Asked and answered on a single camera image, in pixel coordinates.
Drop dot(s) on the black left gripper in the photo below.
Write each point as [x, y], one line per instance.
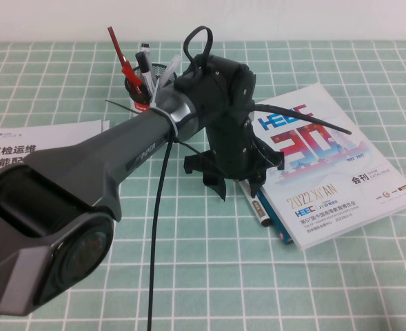
[230, 145]

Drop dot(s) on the white marker with black cap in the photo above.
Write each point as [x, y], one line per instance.
[258, 207]
[144, 65]

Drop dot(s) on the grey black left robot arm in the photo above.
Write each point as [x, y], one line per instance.
[68, 189]

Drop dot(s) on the clear plastic pen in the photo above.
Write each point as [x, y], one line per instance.
[171, 67]

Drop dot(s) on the black mesh pen holder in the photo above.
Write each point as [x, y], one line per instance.
[137, 103]

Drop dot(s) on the grey pen with black tip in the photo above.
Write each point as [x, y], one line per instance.
[145, 46]

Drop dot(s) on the red pen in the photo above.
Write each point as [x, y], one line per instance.
[120, 51]

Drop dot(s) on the white HEEC catalogue book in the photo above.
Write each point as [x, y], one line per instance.
[326, 189]

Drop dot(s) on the black zip tie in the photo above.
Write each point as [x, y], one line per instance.
[120, 105]

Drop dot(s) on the green checked tablecloth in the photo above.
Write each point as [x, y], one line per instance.
[292, 293]

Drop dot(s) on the white red robot brochure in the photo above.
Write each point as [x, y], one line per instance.
[106, 125]
[33, 138]

